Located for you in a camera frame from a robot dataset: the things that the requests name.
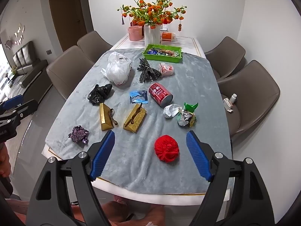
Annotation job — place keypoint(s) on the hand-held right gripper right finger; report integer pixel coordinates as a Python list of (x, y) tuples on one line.
[(198, 155)]

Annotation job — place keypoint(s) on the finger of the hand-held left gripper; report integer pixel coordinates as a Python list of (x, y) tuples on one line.
[(11, 102), (25, 109)]

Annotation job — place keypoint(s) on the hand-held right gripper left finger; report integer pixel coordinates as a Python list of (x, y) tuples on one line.
[(103, 153)]

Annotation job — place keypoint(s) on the green snack bag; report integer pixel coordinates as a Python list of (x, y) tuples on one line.
[(187, 119)]

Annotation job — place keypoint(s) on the person's left hand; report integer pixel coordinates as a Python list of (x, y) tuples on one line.
[(4, 162)]

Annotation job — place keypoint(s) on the purple patterned wrapper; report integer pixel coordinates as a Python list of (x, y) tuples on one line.
[(78, 133)]

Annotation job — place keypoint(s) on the gold gift box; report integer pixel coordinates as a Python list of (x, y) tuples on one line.
[(135, 121), (104, 120)]

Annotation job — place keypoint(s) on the red fabric ball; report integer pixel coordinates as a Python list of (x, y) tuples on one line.
[(165, 147)]

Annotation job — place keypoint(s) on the grey-blue fleece blanket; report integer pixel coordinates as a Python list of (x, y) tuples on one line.
[(141, 164)]

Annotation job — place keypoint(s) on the dark grey sofa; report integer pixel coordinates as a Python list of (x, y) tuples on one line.
[(25, 58)]

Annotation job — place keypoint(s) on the pink fluffy slipper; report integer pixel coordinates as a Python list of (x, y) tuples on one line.
[(121, 199)]

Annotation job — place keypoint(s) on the silver foil wrapper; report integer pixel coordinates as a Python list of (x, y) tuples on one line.
[(170, 110)]

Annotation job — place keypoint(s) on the white dining table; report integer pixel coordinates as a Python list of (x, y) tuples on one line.
[(164, 195)]

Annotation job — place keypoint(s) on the white medicine box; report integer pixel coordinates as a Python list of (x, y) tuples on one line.
[(227, 104)]

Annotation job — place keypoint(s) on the black plastic bag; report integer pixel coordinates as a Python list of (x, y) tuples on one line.
[(98, 94)]

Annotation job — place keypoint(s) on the beige dining chair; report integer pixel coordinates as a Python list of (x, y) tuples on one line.
[(68, 68), (254, 84), (94, 43), (225, 51)]

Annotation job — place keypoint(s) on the person's left leg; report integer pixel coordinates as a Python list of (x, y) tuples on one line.
[(112, 214)]

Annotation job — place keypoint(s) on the person's leg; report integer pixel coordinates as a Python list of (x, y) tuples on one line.
[(152, 217), (112, 214)]

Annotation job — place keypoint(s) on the blue foil packet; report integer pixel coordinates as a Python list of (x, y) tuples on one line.
[(138, 97)]

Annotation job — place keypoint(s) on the small white bottle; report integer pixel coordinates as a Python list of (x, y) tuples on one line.
[(233, 97)]

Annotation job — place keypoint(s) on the red drink can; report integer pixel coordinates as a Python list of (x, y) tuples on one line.
[(160, 93)]

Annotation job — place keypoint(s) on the person's right leg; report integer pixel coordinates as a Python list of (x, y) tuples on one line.
[(152, 217)]

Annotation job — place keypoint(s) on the white plastic bag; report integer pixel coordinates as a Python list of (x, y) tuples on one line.
[(116, 71)]

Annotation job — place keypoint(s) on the pink snack packet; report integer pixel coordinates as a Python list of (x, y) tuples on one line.
[(166, 70)]

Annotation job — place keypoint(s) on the black tied bundle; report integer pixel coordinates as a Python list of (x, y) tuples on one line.
[(148, 73)]

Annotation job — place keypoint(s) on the green plastic tray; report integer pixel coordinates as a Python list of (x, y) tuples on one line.
[(162, 58)]

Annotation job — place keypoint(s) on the pile of small packets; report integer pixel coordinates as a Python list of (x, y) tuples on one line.
[(168, 53)]

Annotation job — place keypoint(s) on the brown wooden door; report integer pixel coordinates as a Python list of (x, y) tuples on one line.
[(65, 9)]

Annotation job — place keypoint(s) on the blue round tin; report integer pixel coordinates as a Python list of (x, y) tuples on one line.
[(152, 51)]

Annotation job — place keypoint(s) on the orange and white box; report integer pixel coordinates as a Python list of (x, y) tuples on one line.
[(168, 36)]

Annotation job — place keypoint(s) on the pink bucket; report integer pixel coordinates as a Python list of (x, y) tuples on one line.
[(135, 34)]

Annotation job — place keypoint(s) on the white ribbed vase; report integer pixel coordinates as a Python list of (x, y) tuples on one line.
[(152, 36)]

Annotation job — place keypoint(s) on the red card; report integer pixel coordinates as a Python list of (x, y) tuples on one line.
[(134, 23)]

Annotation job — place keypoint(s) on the orange artificial flowers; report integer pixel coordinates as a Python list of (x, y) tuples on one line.
[(152, 10)]

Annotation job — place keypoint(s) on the wall decorations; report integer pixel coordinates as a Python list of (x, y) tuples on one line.
[(16, 37)]

